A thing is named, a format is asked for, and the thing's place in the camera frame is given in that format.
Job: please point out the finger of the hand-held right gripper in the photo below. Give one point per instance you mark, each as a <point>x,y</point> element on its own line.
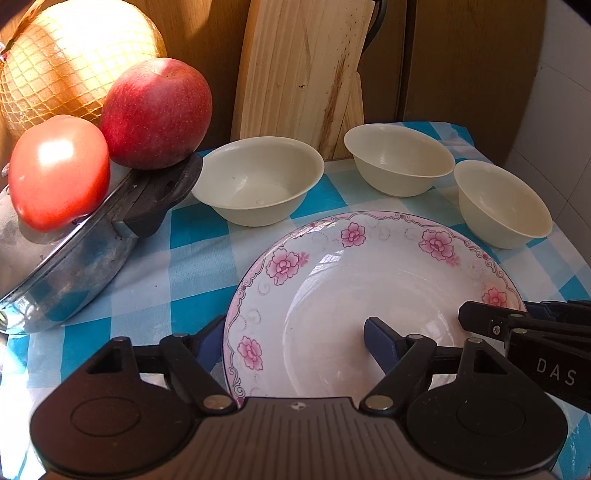
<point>563,310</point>
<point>485,318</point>

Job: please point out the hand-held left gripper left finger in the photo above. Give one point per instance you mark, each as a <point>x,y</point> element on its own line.
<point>210,342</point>

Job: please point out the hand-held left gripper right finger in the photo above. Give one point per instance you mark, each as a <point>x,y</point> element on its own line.
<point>383,344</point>

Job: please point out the pink flower deep plate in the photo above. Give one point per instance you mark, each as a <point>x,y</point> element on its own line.
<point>323,281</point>

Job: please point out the cream bowl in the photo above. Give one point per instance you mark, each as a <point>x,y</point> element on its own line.
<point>397,157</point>
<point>503,207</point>
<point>258,184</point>

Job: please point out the blue checkered tablecloth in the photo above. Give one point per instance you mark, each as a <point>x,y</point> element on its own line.
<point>184,258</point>

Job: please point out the steel pot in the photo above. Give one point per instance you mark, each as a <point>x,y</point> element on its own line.
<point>83,277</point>

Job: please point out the glass pot lid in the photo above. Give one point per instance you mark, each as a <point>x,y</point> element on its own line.
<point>27,251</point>

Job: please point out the red tomato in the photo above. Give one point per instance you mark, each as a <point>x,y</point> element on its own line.
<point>57,173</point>

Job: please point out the red apple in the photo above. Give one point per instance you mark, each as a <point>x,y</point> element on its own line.
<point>157,110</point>

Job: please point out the wooden knife block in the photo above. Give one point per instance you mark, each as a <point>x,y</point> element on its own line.
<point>300,69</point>

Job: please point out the pomelo in yellow net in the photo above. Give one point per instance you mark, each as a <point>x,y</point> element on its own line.
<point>69,60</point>

